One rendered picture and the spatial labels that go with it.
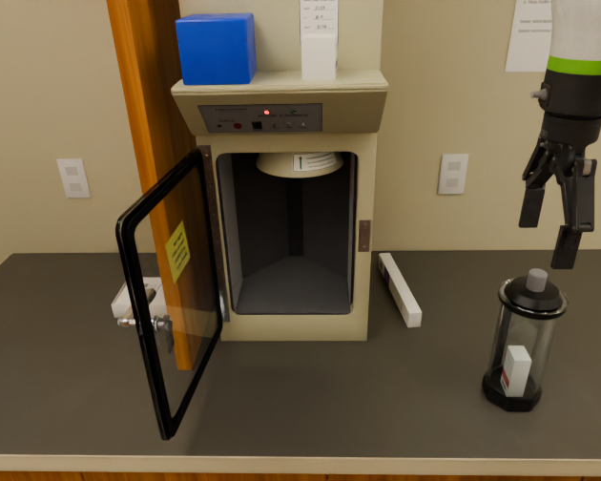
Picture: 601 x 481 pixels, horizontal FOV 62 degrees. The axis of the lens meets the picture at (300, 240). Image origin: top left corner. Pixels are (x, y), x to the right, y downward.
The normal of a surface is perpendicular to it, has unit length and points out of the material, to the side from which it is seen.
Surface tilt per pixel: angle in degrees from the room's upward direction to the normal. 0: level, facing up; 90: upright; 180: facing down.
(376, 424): 0
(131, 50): 90
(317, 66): 90
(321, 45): 90
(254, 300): 0
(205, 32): 90
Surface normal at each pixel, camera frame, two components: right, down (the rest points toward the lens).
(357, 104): 0.00, 0.96
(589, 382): -0.03, -0.88
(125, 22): -0.03, 0.47
